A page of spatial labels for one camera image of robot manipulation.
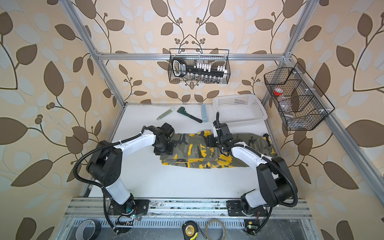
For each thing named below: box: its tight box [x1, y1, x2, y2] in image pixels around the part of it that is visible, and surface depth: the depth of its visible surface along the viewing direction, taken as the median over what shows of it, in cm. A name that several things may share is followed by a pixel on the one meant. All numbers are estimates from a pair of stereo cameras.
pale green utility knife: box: [156, 107, 176, 121], surface depth 118 cm
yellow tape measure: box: [182, 220, 199, 240], surface depth 68 cm
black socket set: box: [172, 57, 228, 79], surface depth 86 cm
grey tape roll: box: [75, 219, 102, 240], surface depth 68 cm
